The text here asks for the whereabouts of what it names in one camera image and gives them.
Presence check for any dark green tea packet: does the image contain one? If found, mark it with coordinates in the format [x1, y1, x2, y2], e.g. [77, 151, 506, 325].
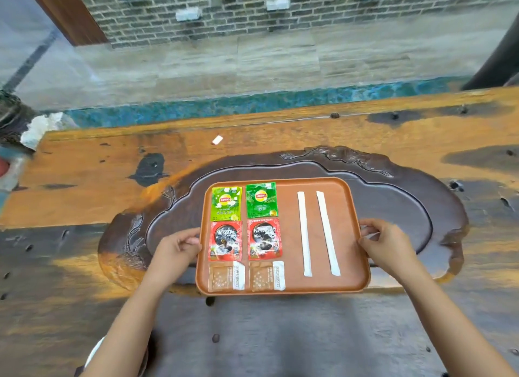
[245, 182, 280, 219]

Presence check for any person's left forearm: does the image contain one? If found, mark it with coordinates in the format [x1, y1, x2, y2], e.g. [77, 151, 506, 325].
[80, 275, 168, 377]

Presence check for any light green tea packet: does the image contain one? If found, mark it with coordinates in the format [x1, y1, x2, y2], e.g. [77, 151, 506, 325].
[210, 186, 243, 222]

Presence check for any white crumpled cloth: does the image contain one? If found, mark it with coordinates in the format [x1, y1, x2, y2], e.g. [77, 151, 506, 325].
[20, 112, 64, 151]

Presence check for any person's left hand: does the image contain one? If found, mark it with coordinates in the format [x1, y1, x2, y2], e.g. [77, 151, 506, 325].
[148, 227, 202, 286]

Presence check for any person's right forearm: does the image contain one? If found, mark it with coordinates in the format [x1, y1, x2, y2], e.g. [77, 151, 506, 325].
[399, 269, 519, 377]

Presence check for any red coffee packet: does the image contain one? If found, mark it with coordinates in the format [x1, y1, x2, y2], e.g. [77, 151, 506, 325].
[208, 221, 243, 262]
[247, 217, 283, 261]

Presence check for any white paper-wrapped stirrer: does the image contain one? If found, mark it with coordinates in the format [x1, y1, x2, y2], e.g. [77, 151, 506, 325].
[297, 191, 314, 278]
[315, 191, 341, 277]

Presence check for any brown wooden post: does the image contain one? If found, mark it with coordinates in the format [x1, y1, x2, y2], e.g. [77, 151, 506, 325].
[22, 0, 109, 47]

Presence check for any brown rectangular serving tray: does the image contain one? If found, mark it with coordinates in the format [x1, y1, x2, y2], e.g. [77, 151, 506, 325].
[195, 177, 371, 296]

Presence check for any dark carved wooden tea tray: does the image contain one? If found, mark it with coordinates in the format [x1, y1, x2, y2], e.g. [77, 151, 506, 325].
[97, 146, 470, 297]

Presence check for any dark curved furniture piece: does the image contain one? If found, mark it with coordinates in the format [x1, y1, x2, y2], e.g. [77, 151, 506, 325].
[461, 23, 519, 92]

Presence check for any person's right hand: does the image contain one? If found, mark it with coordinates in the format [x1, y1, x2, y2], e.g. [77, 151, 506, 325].
[358, 219, 425, 286]

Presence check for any dark rough stone object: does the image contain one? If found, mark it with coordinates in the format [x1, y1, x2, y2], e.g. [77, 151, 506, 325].
[0, 90, 38, 147]

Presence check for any brown sugar packet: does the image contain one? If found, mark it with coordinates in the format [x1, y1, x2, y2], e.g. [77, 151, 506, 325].
[248, 260, 287, 292]
[207, 261, 246, 292]

